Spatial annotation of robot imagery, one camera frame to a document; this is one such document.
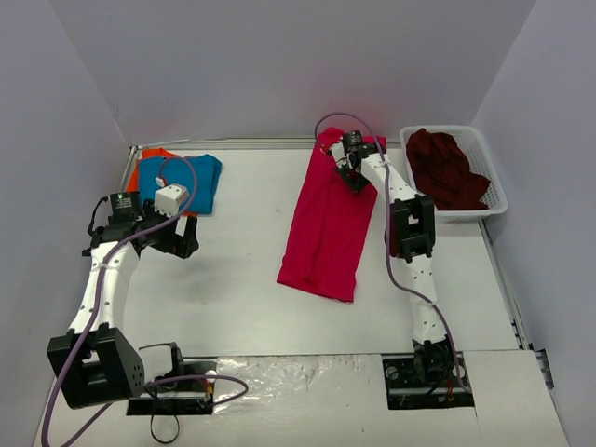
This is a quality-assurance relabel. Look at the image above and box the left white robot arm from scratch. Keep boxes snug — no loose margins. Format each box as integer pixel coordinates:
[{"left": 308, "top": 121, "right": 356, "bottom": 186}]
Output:
[{"left": 47, "top": 183, "right": 198, "bottom": 409}]

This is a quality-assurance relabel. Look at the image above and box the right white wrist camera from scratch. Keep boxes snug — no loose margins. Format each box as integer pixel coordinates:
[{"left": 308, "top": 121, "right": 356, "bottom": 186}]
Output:
[{"left": 328, "top": 142, "right": 348, "bottom": 168}]

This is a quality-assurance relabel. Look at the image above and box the white plastic basket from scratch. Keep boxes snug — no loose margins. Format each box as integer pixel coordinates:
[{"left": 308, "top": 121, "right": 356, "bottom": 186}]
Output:
[{"left": 400, "top": 125, "right": 508, "bottom": 223}]

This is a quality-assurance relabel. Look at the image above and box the blue folded t shirt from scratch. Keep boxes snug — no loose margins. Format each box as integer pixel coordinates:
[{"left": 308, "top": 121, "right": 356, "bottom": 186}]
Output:
[{"left": 131, "top": 155, "right": 223, "bottom": 215}]

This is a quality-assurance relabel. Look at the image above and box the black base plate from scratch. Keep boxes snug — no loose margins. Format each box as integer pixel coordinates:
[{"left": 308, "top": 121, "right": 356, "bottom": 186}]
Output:
[
  {"left": 126, "top": 381, "right": 213, "bottom": 416},
  {"left": 382, "top": 354, "right": 475, "bottom": 411}
]

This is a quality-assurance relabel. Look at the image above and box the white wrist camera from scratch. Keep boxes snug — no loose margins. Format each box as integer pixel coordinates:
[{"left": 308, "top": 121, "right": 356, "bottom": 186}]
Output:
[
  {"left": 154, "top": 183, "right": 189, "bottom": 218},
  {"left": 328, "top": 142, "right": 348, "bottom": 168}
]

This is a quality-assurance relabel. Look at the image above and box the dark red t shirt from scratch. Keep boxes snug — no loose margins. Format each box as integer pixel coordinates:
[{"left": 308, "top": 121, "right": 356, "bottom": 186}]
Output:
[{"left": 406, "top": 129, "right": 491, "bottom": 211}]

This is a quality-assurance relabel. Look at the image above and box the orange folded t shirt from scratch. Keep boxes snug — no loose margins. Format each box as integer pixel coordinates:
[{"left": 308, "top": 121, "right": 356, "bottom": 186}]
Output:
[{"left": 127, "top": 148, "right": 197, "bottom": 192}]

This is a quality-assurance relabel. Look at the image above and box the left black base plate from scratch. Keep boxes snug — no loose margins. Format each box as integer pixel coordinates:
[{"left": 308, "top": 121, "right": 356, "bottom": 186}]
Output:
[{"left": 126, "top": 381, "right": 213, "bottom": 416}]

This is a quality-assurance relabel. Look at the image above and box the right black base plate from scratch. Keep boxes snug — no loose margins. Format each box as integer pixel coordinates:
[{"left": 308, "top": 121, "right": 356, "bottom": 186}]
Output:
[{"left": 382, "top": 354, "right": 475, "bottom": 411}]

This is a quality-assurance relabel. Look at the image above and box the thin black cable loop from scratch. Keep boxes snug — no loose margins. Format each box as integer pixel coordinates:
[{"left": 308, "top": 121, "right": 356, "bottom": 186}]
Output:
[{"left": 148, "top": 409, "right": 182, "bottom": 442}]

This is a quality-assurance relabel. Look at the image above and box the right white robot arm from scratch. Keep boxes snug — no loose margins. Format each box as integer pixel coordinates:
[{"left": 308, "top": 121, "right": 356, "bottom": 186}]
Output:
[{"left": 327, "top": 130, "right": 456, "bottom": 391}]

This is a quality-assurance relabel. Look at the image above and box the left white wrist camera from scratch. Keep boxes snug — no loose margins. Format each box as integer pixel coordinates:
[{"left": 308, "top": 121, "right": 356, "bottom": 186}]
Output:
[{"left": 154, "top": 183, "right": 189, "bottom": 218}]

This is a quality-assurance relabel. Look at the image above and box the magenta t shirt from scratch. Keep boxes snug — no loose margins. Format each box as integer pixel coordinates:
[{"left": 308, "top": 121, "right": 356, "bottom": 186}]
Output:
[{"left": 277, "top": 127, "right": 377, "bottom": 303}]

